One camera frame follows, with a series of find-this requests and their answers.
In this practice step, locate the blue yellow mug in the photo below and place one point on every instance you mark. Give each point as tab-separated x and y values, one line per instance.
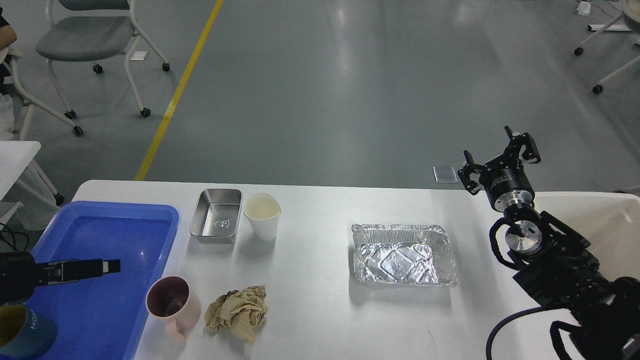
25	333

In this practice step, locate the white side table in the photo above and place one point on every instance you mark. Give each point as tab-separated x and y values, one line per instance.
26	192

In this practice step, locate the crumpled brown paper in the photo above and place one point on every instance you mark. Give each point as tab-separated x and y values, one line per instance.
239	311

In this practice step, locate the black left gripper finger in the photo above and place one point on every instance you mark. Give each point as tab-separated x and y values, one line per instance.
73	270

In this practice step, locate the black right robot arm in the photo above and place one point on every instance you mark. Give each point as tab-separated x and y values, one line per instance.
552	262

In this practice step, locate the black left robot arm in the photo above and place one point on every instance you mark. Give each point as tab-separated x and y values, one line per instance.
20	274

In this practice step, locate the grey office chair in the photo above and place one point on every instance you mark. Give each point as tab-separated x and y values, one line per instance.
92	38

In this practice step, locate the stainless steel rectangular tray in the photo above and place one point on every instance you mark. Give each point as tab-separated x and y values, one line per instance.
216	216

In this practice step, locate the person in white clothes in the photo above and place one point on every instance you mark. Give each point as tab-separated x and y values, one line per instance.
7	116

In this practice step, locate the clear floor plate left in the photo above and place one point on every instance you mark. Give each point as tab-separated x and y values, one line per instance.
445	174

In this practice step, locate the pink mug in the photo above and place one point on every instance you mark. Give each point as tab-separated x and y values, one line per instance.
175	303

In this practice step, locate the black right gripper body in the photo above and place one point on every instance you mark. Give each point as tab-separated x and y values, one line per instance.
506	187

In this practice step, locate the white plastic bin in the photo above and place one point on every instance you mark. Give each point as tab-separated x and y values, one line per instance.
609	221

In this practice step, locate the blue plastic tray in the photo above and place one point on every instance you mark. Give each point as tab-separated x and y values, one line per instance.
103	318

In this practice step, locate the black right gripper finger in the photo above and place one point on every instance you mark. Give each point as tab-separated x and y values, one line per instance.
469	174
521	149

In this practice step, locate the aluminium foil container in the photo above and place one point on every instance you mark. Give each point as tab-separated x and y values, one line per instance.
403	254

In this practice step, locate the white paper cup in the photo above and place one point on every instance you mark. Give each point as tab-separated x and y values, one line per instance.
263	213

